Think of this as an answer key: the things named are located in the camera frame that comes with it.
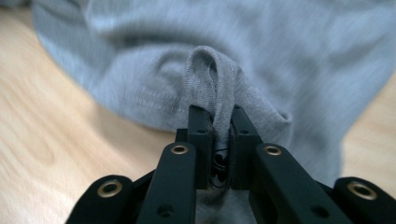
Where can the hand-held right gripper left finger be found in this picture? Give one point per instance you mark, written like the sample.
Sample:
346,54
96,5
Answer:
199,146

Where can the grey pants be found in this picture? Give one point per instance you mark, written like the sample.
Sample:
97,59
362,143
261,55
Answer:
280,62

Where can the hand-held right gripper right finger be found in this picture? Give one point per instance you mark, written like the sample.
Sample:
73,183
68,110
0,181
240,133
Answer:
244,149

